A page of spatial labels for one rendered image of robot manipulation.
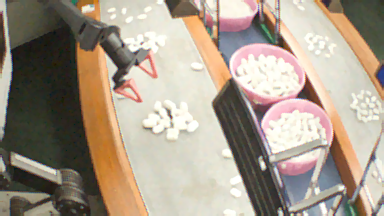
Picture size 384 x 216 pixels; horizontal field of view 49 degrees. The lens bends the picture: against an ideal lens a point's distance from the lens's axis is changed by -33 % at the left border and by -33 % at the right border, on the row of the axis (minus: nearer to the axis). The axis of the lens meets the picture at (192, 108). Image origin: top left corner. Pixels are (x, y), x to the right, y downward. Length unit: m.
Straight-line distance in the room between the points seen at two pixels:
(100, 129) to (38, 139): 1.16
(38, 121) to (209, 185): 1.52
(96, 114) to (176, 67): 0.33
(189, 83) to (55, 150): 1.08
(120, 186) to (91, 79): 0.45
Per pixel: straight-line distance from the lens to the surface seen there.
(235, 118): 1.17
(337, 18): 2.25
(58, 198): 1.44
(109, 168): 1.52
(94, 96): 1.73
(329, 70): 1.92
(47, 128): 2.77
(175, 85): 1.77
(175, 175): 1.53
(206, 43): 1.89
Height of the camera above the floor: 1.91
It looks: 43 degrees down
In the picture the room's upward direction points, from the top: straight up
